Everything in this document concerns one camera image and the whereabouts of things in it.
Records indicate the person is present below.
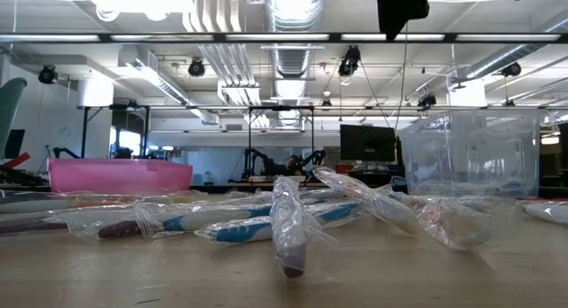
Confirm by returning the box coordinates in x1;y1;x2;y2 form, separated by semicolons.
283;154;305;176

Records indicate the black computer monitor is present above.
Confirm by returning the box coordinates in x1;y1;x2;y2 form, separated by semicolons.
4;128;27;161
339;123;398;163

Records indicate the black cabinet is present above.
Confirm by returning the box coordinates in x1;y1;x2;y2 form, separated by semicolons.
348;163;407;188

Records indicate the black ceiling spotlight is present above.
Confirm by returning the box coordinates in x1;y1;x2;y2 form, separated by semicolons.
336;44;362;78
36;64;59;85
415;93;438;110
500;61;524;79
186;58;207;78

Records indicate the dark blue rounded object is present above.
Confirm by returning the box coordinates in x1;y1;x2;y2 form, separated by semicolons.
388;175;410;194

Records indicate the pink plastic bin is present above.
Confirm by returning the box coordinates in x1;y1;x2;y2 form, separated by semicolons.
46;157;194;195

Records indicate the clear deep plastic bin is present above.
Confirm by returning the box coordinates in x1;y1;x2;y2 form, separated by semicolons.
398;109;541;199

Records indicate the red object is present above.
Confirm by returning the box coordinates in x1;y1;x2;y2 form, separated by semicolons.
0;152;31;170

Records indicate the white toothbrush at edge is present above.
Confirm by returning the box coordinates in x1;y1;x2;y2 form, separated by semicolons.
0;217;68;234

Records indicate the green plastic bin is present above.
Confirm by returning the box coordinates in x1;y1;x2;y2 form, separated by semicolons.
0;75;28;161

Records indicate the black metal rig frame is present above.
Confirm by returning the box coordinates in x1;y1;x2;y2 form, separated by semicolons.
247;105;317;178
78;104;153;160

